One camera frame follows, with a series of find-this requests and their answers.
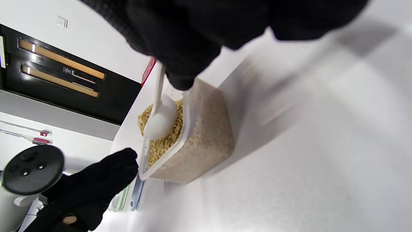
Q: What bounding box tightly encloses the person's right hand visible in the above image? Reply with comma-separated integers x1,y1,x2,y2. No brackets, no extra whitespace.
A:
80,0,369,91

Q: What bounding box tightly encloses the person's left hand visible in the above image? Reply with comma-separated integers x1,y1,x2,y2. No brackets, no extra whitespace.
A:
24,148,139,232

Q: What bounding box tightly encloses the clear green-rimmed container lid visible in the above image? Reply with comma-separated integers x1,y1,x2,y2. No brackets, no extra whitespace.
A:
109,184,131,213

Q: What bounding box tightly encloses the light blue knife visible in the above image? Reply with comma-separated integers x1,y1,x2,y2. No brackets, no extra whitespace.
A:
130,176,144,211

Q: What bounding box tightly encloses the white plastic coffee spoon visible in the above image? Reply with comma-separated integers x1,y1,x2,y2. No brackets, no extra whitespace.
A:
144,61,178,140

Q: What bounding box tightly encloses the clear plastic food container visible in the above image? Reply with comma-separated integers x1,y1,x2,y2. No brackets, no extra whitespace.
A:
138,79,235,184

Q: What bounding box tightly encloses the white sesame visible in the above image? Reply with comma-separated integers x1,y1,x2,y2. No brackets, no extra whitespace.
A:
138,81,234,182

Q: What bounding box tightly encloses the red fire extinguisher cabinet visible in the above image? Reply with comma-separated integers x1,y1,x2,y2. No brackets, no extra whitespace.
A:
141,57,157,87

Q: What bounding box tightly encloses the black double door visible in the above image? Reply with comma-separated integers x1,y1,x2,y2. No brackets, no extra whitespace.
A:
0,24,142,126

